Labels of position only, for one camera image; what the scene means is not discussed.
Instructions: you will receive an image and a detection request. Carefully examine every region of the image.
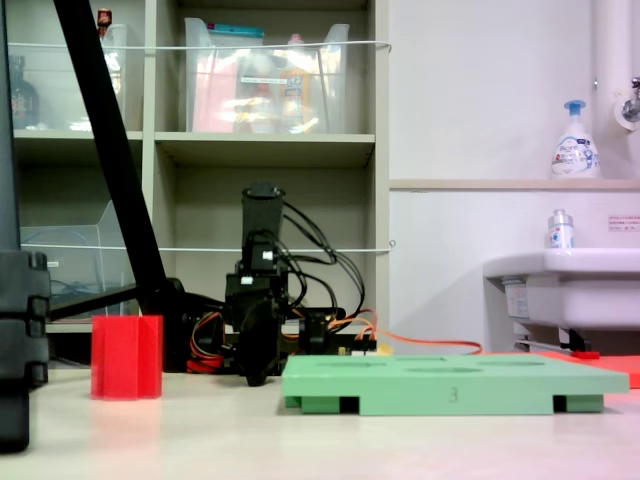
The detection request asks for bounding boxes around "beige shelf unit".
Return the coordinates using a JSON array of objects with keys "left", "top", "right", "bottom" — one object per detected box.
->
[{"left": 0, "top": 0, "right": 392, "bottom": 335}]

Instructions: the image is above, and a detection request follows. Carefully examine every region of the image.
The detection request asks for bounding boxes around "metal wall faucet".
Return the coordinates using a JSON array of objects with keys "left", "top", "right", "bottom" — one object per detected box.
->
[{"left": 613, "top": 77, "right": 640, "bottom": 133}]

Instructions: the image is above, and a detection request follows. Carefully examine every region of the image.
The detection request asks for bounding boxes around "white ceramic sink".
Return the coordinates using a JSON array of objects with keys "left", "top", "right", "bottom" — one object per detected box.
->
[{"left": 481, "top": 247, "right": 640, "bottom": 352}]

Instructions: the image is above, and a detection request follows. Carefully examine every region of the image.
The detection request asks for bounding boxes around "clear plastic storage bin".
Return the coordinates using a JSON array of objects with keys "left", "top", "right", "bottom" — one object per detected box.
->
[
  {"left": 183, "top": 17, "right": 352, "bottom": 135},
  {"left": 7, "top": 23, "right": 129, "bottom": 133},
  {"left": 19, "top": 199, "right": 142, "bottom": 322}
]

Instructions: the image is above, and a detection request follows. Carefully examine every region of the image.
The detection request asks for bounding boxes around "black arm wire loop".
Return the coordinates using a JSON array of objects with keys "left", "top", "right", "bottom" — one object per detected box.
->
[{"left": 272, "top": 199, "right": 366, "bottom": 324}]

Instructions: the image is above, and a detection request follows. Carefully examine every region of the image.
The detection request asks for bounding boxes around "red orange wire bundle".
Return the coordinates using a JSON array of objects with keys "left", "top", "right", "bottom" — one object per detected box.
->
[{"left": 187, "top": 312, "right": 236, "bottom": 374}]

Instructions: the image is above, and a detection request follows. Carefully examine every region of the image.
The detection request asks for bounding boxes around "green shape sorting board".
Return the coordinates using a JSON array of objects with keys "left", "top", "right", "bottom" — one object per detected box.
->
[{"left": 281, "top": 352, "right": 630, "bottom": 417}]

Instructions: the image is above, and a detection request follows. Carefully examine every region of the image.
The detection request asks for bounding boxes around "yellow bottle pink cap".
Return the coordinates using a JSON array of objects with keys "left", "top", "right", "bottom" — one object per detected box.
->
[{"left": 279, "top": 33, "right": 315, "bottom": 134}]

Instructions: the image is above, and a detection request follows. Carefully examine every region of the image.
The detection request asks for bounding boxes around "thin orange wire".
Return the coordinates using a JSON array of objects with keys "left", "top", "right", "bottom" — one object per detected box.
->
[{"left": 329, "top": 308, "right": 484, "bottom": 357}]

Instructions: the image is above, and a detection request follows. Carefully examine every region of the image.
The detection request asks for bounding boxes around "red print wall label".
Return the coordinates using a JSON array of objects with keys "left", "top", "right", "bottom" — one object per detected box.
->
[{"left": 607, "top": 214, "right": 640, "bottom": 233}]

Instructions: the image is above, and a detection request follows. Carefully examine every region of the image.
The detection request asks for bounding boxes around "dark glass bottle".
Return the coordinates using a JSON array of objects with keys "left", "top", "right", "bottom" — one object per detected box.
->
[{"left": 8, "top": 54, "right": 42, "bottom": 131}]

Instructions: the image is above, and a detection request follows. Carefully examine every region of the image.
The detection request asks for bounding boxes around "small clear sanitizer bottle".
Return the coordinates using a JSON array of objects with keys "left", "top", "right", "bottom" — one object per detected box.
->
[{"left": 545, "top": 208, "right": 577, "bottom": 250}]

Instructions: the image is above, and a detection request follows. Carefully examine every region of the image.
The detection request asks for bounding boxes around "black tripod leg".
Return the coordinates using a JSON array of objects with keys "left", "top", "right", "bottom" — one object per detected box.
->
[
  {"left": 52, "top": 0, "right": 174, "bottom": 319},
  {"left": 0, "top": 0, "right": 51, "bottom": 454}
]

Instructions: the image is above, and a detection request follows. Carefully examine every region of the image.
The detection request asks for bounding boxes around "black tripod brace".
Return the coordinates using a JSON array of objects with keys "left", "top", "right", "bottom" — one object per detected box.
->
[{"left": 47, "top": 283, "right": 141, "bottom": 324}]

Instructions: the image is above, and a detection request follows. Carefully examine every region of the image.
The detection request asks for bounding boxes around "orange flat block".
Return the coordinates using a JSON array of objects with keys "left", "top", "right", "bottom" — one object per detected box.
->
[{"left": 539, "top": 349, "right": 640, "bottom": 390}]

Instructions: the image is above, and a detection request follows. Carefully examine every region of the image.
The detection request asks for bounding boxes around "red cross columnar block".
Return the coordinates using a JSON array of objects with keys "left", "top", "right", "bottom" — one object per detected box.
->
[{"left": 90, "top": 314, "right": 165, "bottom": 401}]

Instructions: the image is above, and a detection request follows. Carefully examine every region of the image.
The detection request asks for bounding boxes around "white blue soap dispenser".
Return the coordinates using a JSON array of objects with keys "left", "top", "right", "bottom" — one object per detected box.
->
[{"left": 550, "top": 99, "right": 602, "bottom": 181}]

